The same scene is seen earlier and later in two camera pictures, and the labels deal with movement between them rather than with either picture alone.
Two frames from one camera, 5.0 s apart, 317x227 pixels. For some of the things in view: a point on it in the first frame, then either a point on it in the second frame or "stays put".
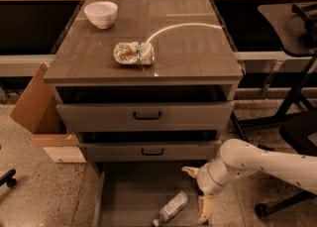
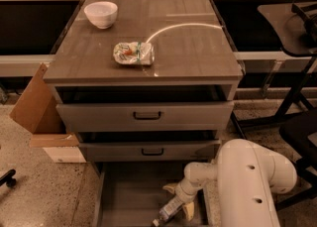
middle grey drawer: [154, 151] stays put
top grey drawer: [147, 117] stays put
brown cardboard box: [38, 110] stays put
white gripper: [207, 178] -> [182, 194]
